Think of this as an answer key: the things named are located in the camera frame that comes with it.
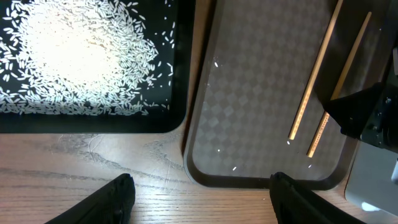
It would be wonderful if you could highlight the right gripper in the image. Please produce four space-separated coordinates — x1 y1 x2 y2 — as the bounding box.
322 47 397 153

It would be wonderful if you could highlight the dark brown serving tray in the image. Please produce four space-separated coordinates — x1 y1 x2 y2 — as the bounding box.
183 0 397 190

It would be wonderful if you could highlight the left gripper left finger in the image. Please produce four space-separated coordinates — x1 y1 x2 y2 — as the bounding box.
46 173 136 224

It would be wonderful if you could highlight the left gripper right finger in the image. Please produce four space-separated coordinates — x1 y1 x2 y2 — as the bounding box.
269 172 362 224

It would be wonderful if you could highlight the grey dishwasher rack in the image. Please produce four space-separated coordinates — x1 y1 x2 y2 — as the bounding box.
345 143 397 215

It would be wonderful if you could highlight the black plastic tray bin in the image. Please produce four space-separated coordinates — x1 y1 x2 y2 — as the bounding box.
1 0 196 134

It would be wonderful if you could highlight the spilled white rice pile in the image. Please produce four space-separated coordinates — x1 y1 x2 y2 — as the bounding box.
1 0 178 116

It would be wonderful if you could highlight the wooden chopstick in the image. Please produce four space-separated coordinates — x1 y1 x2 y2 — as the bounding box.
307 12 372 157
288 0 343 141

